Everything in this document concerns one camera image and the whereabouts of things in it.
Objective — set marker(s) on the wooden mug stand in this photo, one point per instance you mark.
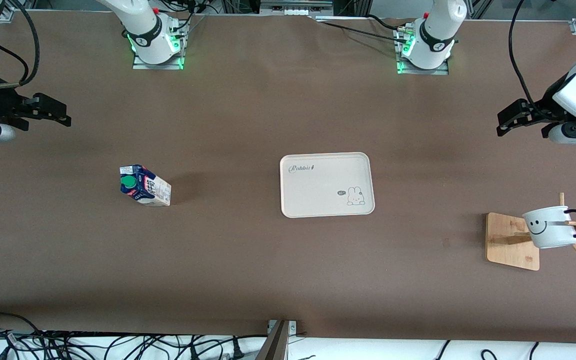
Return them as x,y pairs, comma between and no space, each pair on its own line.
510,250

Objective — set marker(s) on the cream rabbit print tray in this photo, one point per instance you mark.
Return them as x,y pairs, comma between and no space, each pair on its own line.
325,185

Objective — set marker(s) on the blue white milk carton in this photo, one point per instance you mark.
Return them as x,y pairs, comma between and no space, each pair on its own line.
145,187

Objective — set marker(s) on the metal table bracket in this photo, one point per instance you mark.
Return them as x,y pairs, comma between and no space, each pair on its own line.
275,345

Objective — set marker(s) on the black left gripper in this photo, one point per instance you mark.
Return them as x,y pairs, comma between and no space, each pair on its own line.
541,111

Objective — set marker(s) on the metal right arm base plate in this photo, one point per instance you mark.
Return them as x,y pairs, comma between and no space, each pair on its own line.
140,65

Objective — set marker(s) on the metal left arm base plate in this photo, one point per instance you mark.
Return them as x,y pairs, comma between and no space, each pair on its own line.
443,71

